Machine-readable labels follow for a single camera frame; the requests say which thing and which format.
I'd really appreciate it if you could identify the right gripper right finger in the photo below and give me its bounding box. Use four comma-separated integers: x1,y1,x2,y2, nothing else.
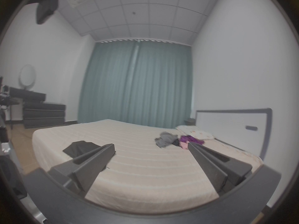
187,142,253,194

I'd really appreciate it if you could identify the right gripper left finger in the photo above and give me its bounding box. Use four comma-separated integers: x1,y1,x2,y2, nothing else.
48,143,116,196

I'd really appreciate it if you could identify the black T-shirt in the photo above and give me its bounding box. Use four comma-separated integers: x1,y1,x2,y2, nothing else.
63,141,116,171

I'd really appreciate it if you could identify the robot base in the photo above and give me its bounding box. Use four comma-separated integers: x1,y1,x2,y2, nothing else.
0,142,48,222

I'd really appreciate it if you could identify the bed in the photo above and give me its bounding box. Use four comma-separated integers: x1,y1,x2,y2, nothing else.
31,108,273,214

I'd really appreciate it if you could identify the purple garment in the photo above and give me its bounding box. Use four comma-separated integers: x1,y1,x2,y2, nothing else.
180,135,205,145

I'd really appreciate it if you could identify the white printed pillow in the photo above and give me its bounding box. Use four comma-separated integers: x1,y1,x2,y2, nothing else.
175,125,215,140

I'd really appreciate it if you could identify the grey garment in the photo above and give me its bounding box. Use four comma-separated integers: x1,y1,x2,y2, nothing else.
155,132,179,148

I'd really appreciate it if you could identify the blue-green curtain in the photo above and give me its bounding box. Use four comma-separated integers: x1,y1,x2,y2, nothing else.
78,41,137,125
133,41,193,129

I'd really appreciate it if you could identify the dark dressing table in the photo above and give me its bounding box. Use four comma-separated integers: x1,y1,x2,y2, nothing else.
8,86,47,123

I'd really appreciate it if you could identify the round white mirror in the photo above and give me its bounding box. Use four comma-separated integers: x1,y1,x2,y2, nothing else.
19,64,37,90

